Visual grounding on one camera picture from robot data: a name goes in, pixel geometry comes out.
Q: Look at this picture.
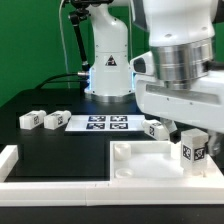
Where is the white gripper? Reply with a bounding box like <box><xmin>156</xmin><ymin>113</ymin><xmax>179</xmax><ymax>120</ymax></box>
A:
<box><xmin>130</xmin><ymin>52</ymin><xmax>224</xmax><ymax>156</ymax></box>

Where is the white square tabletop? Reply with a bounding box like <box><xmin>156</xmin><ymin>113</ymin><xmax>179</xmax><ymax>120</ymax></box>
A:
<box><xmin>110</xmin><ymin>141</ymin><xmax>224</xmax><ymax>181</ymax></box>

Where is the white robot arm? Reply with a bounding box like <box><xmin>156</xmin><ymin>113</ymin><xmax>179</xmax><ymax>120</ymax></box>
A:
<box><xmin>86</xmin><ymin>0</ymin><xmax>224</xmax><ymax>156</ymax></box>

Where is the white U-shaped obstacle fence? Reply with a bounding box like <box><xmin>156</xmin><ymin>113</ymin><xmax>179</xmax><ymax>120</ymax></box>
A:
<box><xmin>0</xmin><ymin>145</ymin><xmax>224</xmax><ymax>206</ymax></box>

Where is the white marker tag sheet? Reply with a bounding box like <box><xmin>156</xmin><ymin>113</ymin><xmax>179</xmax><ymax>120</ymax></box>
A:
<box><xmin>66</xmin><ymin>115</ymin><xmax>144</xmax><ymax>132</ymax></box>

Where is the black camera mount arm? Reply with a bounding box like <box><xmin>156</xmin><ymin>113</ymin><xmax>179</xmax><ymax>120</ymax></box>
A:
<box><xmin>63</xmin><ymin>0</ymin><xmax>114</xmax><ymax>71</ymax></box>

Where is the white cable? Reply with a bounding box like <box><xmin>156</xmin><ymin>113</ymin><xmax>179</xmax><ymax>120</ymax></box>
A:
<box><xmin>58</xmin><ymin>0</ymin><xmax>72</xmax><ymax>90</ymax></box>

